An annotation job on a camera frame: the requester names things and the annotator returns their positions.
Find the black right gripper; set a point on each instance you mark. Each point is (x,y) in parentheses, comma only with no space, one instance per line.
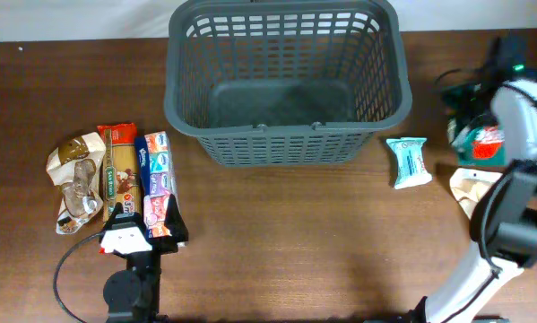
(464,98)

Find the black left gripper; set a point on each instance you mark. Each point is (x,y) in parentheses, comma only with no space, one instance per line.
(174,222)

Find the Kleenex tissue multipack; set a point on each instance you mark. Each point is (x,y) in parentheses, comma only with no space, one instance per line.
(157,179)

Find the green Nescafe coffee bag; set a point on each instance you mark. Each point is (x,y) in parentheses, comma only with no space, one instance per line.
(483,145)

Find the beige snack bag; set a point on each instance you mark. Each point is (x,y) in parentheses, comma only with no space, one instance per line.
(468,187)

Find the teal wet wipes pack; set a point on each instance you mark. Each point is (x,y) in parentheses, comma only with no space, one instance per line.
(411,170)

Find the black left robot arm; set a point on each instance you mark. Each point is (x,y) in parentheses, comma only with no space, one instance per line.
(133,294)

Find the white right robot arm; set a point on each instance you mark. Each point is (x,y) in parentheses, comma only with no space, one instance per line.
(502,94)

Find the orange spaghetti packet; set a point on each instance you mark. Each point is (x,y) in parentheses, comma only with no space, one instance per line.
(120,180)

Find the brown white cookie bag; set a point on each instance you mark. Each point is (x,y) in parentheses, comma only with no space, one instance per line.
(74,168)

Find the grey plastic basket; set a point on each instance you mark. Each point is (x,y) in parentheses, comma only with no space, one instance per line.
(261,83)

